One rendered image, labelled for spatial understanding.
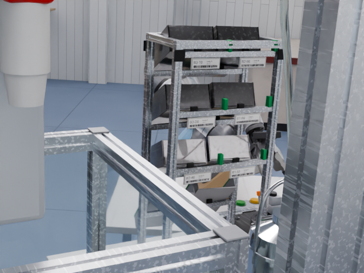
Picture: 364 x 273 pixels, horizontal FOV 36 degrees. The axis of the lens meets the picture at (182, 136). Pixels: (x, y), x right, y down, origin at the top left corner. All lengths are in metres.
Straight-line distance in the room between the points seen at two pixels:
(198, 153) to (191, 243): 1.02
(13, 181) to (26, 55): 0.15
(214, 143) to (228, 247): 1.06
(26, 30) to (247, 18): 9.09
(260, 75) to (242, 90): 5.36
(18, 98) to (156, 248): 0.21
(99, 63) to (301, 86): 9.04
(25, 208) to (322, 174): 0.30
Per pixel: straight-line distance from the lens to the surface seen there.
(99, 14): 9.45
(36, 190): 0.59
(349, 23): 0.51
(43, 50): 0.49
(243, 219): 2.09
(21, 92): 0.49
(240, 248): 0.61
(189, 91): 1.55
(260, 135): 2.00
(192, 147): 1.59
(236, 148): 1.67
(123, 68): 9.66
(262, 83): 7.02
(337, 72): 0.51
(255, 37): 1.62
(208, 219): 0.66
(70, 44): 9.75
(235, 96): 1.62
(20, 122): 0.57
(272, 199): 2.00
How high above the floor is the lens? 1.82
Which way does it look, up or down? 16 degrees down
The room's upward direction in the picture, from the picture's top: 3 degrees clockwise
